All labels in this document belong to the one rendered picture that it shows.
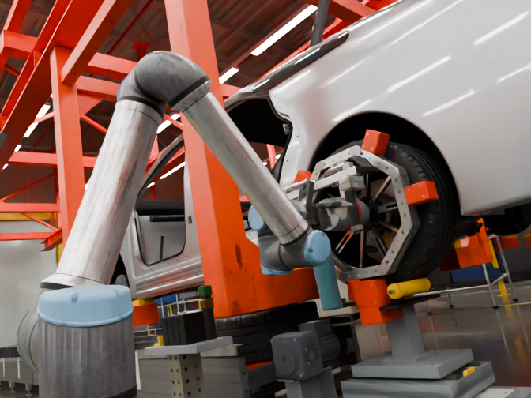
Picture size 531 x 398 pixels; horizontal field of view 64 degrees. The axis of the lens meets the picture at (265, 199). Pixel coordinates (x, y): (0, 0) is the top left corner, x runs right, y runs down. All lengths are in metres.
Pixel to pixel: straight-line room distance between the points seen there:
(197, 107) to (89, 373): 0.59
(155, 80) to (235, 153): 0.24
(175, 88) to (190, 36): 1.27
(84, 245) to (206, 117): 0.38
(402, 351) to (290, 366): 0.47
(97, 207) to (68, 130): 2.99
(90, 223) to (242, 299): 1.05
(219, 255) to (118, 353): 1.16
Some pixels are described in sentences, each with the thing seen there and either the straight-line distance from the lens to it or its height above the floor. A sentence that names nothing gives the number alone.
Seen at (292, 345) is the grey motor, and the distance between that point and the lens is 1.83.
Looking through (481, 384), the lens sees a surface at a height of 0.11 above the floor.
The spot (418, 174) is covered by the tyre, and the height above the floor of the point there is 0.93.
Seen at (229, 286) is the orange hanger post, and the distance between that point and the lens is 1.86.
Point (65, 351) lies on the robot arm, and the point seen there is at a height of 0.55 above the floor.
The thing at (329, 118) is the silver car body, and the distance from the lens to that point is 2.13.
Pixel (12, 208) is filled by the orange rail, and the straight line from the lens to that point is 10.55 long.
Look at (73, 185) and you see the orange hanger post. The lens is 3.78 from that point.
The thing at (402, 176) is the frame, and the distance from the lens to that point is 1.72.
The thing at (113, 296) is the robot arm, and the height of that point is 0.62.
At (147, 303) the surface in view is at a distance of 3.83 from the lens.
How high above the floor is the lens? 0.58
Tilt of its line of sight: 13 degrees up
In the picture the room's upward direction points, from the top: 10 degrees counter-clockwise
